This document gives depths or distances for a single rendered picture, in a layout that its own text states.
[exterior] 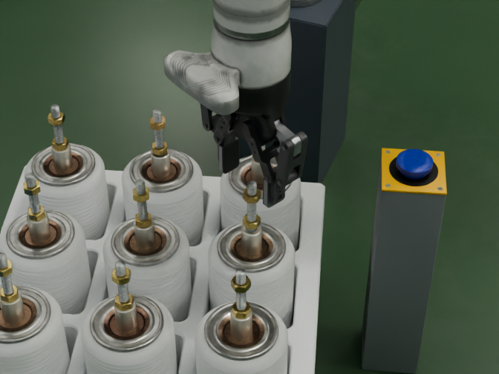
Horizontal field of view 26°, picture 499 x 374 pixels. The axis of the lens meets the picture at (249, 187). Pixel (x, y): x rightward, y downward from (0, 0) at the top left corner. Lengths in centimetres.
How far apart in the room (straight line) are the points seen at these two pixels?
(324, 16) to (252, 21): 51
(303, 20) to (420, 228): 37
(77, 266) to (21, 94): 67
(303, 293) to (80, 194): 28
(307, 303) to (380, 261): 10
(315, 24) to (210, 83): 49
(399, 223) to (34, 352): 42
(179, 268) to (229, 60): 30
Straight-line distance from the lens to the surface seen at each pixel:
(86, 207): 130
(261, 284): 117
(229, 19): 96
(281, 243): 119
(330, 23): 145
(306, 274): 126
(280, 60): 99
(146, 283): 118
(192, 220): 130
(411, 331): 134
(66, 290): 123
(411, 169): 118
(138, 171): 128
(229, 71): 98
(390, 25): 199
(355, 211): 160
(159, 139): 125
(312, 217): 133
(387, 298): 130
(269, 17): 96
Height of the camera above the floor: 110
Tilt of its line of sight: 42 degrees down
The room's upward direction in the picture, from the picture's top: straight up
